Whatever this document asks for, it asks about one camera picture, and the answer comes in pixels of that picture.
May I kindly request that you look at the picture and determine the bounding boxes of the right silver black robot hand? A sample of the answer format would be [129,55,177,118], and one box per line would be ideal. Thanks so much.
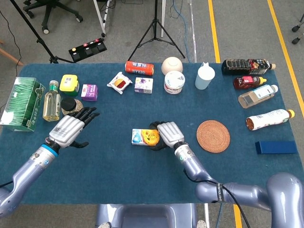
[149,121,188,152]

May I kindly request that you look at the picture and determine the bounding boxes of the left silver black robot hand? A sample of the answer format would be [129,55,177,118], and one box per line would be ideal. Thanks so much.
[48,106,101,149]

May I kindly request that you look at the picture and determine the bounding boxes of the yellow tape measure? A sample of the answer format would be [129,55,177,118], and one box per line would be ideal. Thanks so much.
[141,128,160,146]

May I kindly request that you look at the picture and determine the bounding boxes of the white blue milk carton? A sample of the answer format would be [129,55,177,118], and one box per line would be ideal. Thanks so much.
[131,128,148,145]

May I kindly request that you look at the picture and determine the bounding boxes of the glass jar with black lid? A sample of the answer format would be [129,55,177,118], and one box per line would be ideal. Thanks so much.
[60,97,84,116]

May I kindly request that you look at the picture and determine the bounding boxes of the yellow liquid bottle green cap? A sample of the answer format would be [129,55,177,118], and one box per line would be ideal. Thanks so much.
[42,80,62,122]

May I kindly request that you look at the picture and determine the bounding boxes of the round woven rattan coaster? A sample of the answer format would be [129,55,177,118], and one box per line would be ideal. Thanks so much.
[196,120,231,154]

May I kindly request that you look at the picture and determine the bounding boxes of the purple tissue pack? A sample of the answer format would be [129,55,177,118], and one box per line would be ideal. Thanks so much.
[81,84,99,102]

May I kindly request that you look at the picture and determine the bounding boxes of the yellow-lidded green container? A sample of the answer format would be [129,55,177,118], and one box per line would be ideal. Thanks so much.
[59,74,80,97]

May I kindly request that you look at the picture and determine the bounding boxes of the clear jar with white lid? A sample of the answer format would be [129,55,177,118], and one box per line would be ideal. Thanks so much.
[163,70,186,95]

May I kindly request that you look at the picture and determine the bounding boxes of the green tea bag box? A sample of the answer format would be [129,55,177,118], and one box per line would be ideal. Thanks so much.
[0,76,46,133]

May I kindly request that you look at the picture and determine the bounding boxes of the purple white small carton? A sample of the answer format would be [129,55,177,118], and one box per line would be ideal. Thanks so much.
[134,77,154,95]

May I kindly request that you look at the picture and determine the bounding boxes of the light blue plastic cup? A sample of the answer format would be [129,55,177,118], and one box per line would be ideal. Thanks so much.
[194,61,216,90]

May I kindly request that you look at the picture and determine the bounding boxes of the blue tablecloth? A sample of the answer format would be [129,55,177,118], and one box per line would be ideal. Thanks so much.
[0,62,304,205]

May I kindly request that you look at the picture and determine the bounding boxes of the white upturned bowl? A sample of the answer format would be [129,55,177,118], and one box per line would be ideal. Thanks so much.
[161,56,184,76]

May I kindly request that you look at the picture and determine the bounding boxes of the white snack packet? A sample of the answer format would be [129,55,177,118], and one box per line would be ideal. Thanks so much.
[106,71,133,95]

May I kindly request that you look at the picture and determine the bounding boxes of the orange drink can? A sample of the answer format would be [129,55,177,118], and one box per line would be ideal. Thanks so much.
[124,60,155,76]

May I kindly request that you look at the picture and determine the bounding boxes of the black foot pedal board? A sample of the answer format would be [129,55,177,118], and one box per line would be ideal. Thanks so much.
[68,38,108,64]

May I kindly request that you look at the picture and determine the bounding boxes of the grey-blue robot torso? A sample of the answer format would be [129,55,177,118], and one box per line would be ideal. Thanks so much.
[95,203,207,228]

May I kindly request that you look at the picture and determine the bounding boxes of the red-brown bottle yellow cap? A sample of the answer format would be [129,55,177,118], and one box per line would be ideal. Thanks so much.
[232,76,267,90]

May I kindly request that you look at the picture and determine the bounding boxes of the light wooden furniture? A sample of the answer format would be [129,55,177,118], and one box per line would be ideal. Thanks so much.
[0,39,24,67]

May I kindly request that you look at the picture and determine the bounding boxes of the black light stand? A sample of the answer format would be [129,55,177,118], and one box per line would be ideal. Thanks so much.
[9,0,76,64]

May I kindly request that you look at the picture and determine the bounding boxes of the clear bottle white cap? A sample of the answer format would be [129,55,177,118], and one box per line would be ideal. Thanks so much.
[237,84,279,109]

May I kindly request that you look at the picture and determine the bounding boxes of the dark soy sauce bottle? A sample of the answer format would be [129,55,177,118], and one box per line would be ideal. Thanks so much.
[221,58,276,76]

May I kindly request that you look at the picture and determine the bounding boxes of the white bottle yellow cap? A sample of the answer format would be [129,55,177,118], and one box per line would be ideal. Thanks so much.
[246,109,295,132]

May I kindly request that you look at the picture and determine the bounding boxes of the dark blue rectangular box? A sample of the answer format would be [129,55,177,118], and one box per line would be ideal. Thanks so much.
[255,141,298,155]

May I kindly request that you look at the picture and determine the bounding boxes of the black tripod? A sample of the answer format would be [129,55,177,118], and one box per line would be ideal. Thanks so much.
[127,0,186,62]

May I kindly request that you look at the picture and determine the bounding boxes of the black office chair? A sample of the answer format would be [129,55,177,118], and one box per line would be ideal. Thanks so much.
[23,0,84,34]

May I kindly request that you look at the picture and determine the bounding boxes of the black wheeled stand legs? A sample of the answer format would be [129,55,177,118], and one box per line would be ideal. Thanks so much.
[291,18,304,45]

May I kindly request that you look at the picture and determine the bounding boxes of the blue floor cable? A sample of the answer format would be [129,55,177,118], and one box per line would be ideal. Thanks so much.
[171,0,190,63]

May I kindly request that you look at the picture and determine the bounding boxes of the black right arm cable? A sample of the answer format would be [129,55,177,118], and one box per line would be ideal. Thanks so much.
[182,168,251,228]

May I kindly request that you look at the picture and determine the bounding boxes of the white metal frame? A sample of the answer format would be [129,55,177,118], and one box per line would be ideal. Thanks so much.
[93,0,166,38]

